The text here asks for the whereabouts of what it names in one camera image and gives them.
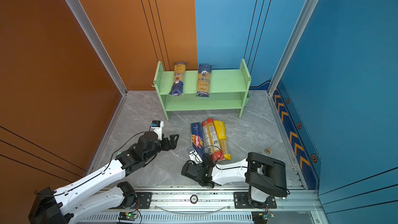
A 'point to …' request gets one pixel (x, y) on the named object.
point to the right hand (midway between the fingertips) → (194, 161)
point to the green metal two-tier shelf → (228, 91)
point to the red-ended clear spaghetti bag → (212, 141)
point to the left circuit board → (128, 215)
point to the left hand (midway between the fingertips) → (173, 134)
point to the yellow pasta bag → (221, 131)
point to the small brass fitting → (267, 151)
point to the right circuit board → (261, 217)
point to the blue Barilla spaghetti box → (197, 139)
